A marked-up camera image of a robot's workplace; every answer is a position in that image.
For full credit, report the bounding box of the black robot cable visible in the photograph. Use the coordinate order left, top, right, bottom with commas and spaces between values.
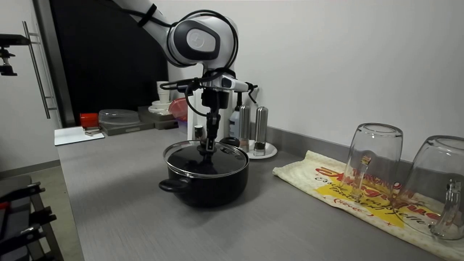
158, 8, 261, 118

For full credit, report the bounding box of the white flat board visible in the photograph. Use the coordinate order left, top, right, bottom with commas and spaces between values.
52, 125, 107, 148

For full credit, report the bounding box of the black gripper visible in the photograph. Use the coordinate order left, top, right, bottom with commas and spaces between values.
200, 86, 232, 153

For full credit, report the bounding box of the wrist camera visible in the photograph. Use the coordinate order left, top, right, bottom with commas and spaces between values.
211, 76, 253, 95

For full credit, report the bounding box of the clear dome lid container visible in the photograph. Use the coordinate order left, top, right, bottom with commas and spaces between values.
97, 108, 143, 129

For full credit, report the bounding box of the small white saucer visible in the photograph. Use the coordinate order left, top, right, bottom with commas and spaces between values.
239, 139, 280, 161

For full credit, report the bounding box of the white paper towel roll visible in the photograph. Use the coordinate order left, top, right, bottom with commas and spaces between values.
185, 63, 235, 142

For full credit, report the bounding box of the clear drinking glass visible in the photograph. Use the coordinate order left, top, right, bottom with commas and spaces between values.
404, 134, 464, 244
343, 122, 404, 206

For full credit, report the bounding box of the printed yellow red kitchen towel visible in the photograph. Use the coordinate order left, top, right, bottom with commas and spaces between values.
271, 150, 464, 261

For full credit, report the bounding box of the black orange bar clamp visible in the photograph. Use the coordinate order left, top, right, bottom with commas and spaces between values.
0, 208, 59, 240
0, 182, 48, 206

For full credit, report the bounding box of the steel door handle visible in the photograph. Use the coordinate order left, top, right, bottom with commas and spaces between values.
20, 21, 58, 121

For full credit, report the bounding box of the glass pot lid black knob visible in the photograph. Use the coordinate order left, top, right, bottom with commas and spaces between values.
162, 138, 251, 180

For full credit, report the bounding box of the small red box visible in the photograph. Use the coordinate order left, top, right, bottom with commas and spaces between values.
78, 112, 101, 132

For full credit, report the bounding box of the steel spice grinder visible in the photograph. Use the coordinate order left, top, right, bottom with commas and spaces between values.
237, 105, 253, 151
253, 105, 269, 153

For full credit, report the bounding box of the black cooking pot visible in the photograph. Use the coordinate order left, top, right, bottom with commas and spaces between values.
158, 139, 252, 211

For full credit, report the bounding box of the black camera on mount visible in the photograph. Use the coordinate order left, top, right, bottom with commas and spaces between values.
0, 32, 32, 77

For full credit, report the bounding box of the grey metal tray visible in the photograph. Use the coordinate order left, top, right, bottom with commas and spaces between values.
136, 106, 179, 132

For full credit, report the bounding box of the grey metal cart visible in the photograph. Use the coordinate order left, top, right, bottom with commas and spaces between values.
0, 173, 65, 261

